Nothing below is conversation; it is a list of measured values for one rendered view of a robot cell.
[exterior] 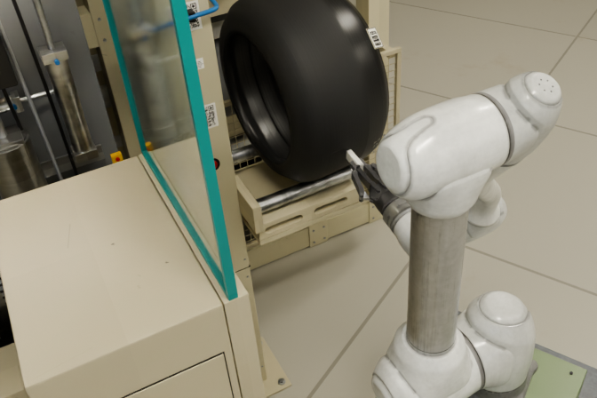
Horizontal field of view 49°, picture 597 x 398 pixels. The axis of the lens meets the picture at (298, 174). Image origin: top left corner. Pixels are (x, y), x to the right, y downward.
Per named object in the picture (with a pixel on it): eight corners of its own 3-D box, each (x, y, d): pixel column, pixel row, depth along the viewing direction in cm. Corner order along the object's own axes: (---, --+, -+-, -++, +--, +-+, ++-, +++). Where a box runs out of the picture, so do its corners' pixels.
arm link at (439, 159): (482, 405, 147) (400, 450, 140) (438, 354, 159) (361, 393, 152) (529, 115, 101) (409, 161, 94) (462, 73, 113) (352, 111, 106)
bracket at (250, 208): (256, 234, 194) (252, 209, 189) (207, 167, 223) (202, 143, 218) (266, 230, 196) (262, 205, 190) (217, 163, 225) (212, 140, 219)
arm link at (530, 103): (505, 105, 125) (446, 126, 120) (550, 43, 109) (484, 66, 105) (544, 161, 120) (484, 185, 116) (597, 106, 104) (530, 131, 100)
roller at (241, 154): (217, 154, 215) (215, 156, 219) (222, 166, 215) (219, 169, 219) (311, 122, 227) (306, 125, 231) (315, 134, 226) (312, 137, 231)
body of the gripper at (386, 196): (410, 193, 168) (390, 171, 174) (383, 203, 166) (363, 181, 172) (407, 212, 174) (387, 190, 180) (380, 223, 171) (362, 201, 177)
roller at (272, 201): (250, 198, 196) (250, 206, 200) (257, 209, 194) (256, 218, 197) (350, 161, 208) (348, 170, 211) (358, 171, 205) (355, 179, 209)
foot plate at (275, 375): (227, 417, 242) (226, 413, 241) (202, 364, 262) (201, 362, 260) (291, 386, 251) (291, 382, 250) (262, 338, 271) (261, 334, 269)
